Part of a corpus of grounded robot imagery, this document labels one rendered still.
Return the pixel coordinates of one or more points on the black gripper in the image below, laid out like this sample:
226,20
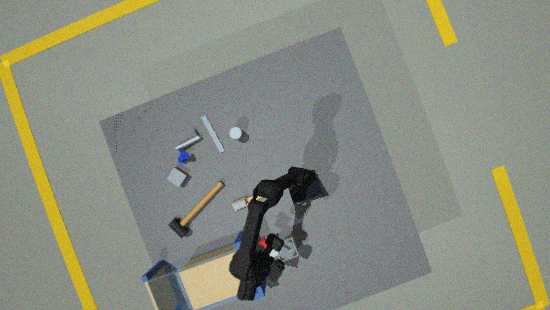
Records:
275,243

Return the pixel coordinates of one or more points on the wooden-handled mallet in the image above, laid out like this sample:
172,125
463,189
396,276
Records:
179,226

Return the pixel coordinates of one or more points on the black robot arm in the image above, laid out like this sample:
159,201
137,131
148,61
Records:
246,262

